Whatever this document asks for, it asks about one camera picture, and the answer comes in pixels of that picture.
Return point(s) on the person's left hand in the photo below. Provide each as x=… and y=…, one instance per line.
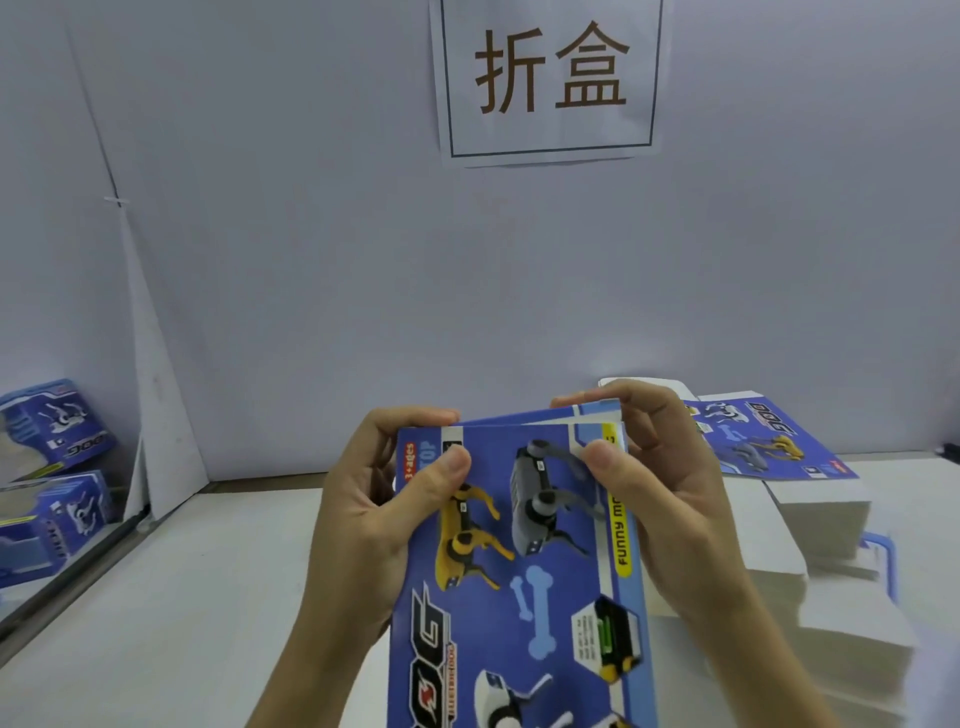
x=360, y=548

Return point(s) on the stack of boxes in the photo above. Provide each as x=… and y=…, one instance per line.
x=833, y=600

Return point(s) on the black object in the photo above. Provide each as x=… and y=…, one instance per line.
x=951, y=450

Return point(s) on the blue dog-print cardboard box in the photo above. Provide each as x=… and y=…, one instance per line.
x=518, y=600

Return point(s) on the person's right hand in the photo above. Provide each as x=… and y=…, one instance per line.
x=683, y=518

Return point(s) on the person's right forearm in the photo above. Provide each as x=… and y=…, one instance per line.
x=765, y=683

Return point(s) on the pile of blue boxes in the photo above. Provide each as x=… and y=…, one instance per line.
x=53, y=428

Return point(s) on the white paper wall sign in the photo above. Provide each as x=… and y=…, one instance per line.
x=548, y=135

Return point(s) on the person's left forearm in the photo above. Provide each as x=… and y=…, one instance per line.
x=308, y=687

